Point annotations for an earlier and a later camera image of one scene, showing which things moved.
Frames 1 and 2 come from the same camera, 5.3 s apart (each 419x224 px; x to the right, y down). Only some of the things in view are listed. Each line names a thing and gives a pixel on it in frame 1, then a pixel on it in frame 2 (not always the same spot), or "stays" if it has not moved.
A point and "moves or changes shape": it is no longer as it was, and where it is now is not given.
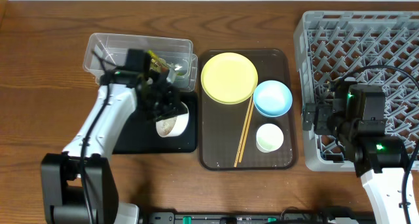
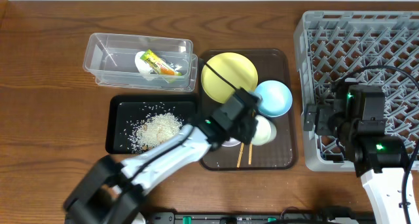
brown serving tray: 271,143 stays
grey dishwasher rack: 362,48 stays
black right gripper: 319,119 stays
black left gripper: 167,105 -> 248,129
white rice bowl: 174,126 -> 231,142
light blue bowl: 272,98 stays
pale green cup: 269,137 moves or changes shape
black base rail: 283,215 stays
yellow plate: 229,78 stays
